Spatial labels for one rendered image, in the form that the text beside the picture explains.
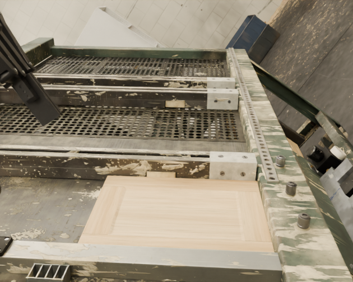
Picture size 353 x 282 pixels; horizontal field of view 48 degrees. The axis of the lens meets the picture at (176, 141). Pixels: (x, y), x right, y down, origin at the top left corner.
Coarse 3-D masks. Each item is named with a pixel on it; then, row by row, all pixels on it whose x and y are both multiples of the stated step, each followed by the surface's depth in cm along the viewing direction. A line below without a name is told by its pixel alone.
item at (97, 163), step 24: (0, 144) 114; (0, 168) 110; (24, 168) 110; (48, 168) 109; (72, 168) 109; (96, 168) 108; (120, 168) 108; (144, 168) 107; (168, 168) 107; (192, 168) 107; (216, 168) 106; (240, 168) 106
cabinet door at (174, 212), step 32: (128, 192) 101; (160, 192) 101; (192, 192) 101; (224, 192) 101; (256, 192) 101; (96, 224) 88; (128, 224) 89; (160, 224) 89; (192, 224) 89; (224, 224) 89; (256, 224) 89
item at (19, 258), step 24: (0, 264) 76; (24, 264) 76; (72, 264) 75; (96, 264) 75; (120, 264) 75; (144, 264) 74; (168, 264) 74; (192, 264) 74; (216, 264) 74; (240, 264) 74; (264, 264) 74
